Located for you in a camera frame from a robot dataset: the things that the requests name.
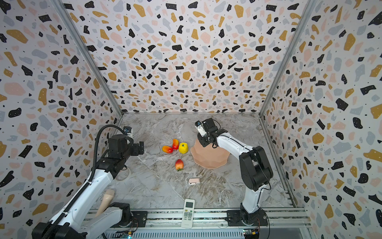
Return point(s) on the aluminium corner post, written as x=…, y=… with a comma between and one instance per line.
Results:
x=290, y=50
x=65, y=17

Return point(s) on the white slotted cable duct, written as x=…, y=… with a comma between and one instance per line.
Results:
x=179, y=234

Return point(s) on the aluminium corner post right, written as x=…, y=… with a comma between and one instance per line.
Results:
x=290, y=50

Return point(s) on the small pink case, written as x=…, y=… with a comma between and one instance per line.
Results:
x=194, y=181

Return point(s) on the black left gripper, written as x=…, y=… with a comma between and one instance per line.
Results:
x=135, y=147

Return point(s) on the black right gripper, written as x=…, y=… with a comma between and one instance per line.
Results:
x=206, y=140

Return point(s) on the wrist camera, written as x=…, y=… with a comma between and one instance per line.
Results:
x=200, y=128
x=127, y=131

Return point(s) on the red yellow fake peach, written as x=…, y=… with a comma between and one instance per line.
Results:
x=179, y=165

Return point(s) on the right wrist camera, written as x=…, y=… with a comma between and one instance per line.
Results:
x=200, y=128

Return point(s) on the pink scalloped fruit bowl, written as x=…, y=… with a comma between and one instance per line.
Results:
x=209, y=157

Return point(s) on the red orange fake mango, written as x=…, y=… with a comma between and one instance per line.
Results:
x=167, y=149

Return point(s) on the white remote control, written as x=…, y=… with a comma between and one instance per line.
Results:
x=188, y=214

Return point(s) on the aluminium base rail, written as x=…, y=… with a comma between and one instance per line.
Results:
x=223, y=218

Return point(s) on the beige wooden handle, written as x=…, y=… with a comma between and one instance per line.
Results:
x=107, y=198

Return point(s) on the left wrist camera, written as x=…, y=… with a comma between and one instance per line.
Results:
x=127, y=131

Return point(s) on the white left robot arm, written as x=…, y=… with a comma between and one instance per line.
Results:
x=68, y=223

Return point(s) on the aluminium corner post left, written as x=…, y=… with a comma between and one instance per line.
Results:
x=65, y=17

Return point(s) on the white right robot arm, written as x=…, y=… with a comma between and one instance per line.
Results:
x=255, y=168

